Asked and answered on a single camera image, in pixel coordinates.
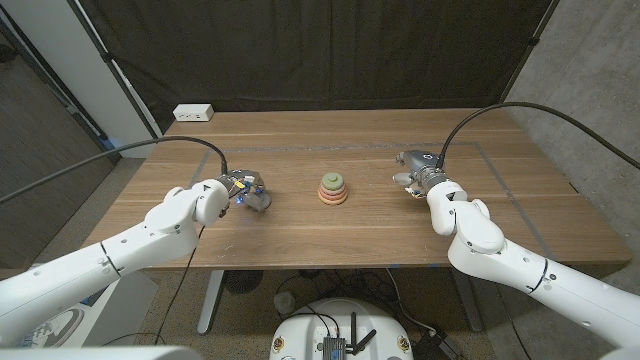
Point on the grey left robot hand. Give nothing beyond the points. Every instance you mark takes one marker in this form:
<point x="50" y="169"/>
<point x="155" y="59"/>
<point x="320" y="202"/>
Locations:
<point x="247" y="185"/>

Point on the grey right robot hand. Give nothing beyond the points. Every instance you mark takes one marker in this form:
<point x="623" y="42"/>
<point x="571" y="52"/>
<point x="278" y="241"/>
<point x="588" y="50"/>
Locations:
<point x="425" y="165"/>

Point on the small dark grey disk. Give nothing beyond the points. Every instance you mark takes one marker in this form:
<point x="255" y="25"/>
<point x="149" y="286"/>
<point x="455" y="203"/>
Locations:
<point x="259" y="201"/>

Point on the green disk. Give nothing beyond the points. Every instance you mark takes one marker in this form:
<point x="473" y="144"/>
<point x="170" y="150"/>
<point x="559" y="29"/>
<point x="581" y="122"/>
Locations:
<point x="332" y="180"/>

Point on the coral red disk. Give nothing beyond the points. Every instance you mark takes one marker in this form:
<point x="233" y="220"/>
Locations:
<point x="333" y="197"/>

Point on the dusty pink disk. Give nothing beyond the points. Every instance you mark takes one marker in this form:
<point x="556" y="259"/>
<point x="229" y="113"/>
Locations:
<point x="340" y="191"/>

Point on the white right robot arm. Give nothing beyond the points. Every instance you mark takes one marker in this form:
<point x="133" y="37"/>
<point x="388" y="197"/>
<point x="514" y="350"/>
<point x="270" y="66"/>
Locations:
<point x="500" y="255"/>

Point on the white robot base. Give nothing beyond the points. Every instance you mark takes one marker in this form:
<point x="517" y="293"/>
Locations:
<point x="305" y="335"/>

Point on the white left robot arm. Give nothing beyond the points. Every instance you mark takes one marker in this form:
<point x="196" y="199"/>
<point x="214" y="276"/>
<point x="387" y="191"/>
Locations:
<point x="125" y="250"/>

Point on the white power strip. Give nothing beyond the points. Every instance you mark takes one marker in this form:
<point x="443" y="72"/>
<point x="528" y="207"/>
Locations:
<point x="193" y="112"/>

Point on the round black table foot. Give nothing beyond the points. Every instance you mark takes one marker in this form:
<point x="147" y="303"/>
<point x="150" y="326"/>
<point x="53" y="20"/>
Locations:
<point x="243" y="281"/>

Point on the white table leg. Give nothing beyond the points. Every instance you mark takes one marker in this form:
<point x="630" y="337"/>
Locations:
<point x="212" y="300"/>

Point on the round grey floor object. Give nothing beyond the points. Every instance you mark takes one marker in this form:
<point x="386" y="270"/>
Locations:
<point x="285" y="303"/>

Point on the grey table leg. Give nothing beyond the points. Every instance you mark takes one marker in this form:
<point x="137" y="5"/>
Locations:
<point x="470" y="310"/>

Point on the black backdrop curtain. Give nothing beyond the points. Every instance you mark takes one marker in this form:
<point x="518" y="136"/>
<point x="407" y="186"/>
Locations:
<point x="320" y="50"/>

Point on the black backdrop stand pole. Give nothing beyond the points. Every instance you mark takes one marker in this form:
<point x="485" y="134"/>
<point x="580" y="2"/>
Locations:
<point x="534" y="41"/>
<point x="106" y="57"/>

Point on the black power adapter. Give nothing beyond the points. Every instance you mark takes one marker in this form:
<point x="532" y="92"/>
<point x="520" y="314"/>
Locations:
<point x="437" y="347"/>

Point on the grey radio box with antennas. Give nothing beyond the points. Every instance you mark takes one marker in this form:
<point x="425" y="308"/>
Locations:
<point x="334" y="347"/>

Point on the white sneaker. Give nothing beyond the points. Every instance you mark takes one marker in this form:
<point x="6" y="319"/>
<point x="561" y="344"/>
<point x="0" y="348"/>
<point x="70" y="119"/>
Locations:
<point x="50" y="330"/>

